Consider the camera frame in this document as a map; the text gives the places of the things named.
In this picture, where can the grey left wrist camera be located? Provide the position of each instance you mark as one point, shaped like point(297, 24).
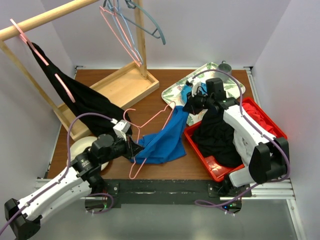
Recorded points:
point(120, 128)

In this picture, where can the cream divided plate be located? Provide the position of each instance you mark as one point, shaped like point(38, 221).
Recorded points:
point(79, 146)

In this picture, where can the black hanging garment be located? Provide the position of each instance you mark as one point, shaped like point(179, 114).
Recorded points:
point(87, 100)

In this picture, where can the grey garment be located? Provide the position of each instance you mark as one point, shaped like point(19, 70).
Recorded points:
point(244, 149)

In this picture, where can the black mounting rail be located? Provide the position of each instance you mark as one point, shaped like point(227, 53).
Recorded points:
point(161, 192)

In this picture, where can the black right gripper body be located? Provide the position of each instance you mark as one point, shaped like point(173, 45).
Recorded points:
point(199, 102)

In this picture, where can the blue polka dot plate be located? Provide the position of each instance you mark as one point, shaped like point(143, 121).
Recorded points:
point(183, 95)

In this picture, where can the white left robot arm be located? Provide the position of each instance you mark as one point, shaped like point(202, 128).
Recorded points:
point(80, 178)

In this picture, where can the red garment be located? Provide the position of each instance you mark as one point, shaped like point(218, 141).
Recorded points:
point(256, 114)

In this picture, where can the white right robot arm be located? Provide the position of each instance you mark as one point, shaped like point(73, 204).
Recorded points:
point(267, 156)

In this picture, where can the blue tank top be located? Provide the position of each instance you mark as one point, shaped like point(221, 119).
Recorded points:
point(165, 145)

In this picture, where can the grey mug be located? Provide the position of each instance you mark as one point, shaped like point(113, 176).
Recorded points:
point(224, 67)

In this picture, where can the red plastic bin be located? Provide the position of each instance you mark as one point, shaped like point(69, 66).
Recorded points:
point(216, 171)

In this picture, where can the pink flat hanger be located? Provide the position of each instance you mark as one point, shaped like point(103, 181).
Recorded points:
point(26, 40)

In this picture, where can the leaf pattern tray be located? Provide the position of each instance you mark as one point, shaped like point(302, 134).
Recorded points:
point(173, 93)

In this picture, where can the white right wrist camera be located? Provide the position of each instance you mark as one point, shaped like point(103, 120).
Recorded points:
point(196, 86)

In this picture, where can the black garment in bin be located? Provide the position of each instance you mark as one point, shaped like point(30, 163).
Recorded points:
point(214, 137)

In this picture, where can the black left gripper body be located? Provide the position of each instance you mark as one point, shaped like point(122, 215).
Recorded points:
point(120, 148)

